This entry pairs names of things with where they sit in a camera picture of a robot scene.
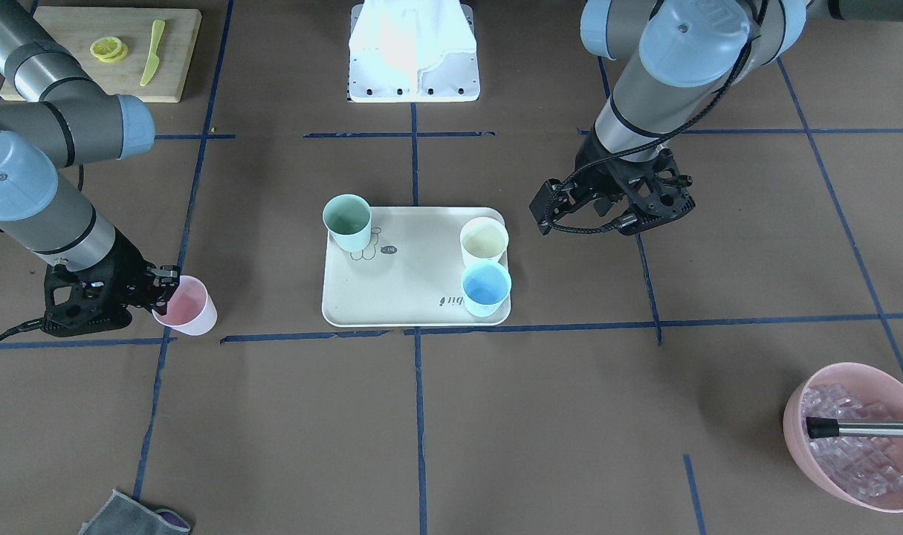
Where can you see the mint green cup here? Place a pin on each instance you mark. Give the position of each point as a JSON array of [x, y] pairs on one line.
[[347, 219]]

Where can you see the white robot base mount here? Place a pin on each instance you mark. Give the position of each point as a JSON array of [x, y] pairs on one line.
[[413, 52]]

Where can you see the pink bowl with ice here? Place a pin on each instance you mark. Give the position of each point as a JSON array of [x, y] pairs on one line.
[[864, 471]]

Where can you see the wooden cutting board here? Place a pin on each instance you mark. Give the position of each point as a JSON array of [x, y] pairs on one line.
[[76, 28]]

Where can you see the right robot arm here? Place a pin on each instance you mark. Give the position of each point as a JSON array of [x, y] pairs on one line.
[[66, 120]]

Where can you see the cream cup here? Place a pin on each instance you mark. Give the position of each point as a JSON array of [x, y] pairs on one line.
[[483, 238]]

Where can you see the yellow green plastic knife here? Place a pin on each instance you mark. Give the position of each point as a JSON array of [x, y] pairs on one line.
[[152, 57]]

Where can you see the lemon slices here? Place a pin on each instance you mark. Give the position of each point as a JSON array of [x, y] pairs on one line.
[[109, 49]]

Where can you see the light blue cup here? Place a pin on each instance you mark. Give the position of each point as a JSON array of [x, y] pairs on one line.
[[485, 286]]

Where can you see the cream rabbit tray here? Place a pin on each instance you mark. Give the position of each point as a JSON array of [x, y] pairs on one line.
[[409, 275]]

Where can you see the pink cup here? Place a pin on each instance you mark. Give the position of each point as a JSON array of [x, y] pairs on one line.
[[190, 310]]

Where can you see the grey folded cloth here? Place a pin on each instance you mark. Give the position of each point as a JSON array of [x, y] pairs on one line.
[[122, 514]]

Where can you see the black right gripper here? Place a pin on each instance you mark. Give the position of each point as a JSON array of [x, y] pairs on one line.
[[126, 265]]

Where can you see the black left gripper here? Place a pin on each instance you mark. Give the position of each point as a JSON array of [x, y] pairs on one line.
[[597, 170]]

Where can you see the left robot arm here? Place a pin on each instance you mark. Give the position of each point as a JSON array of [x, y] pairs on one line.
[[680, 59]]

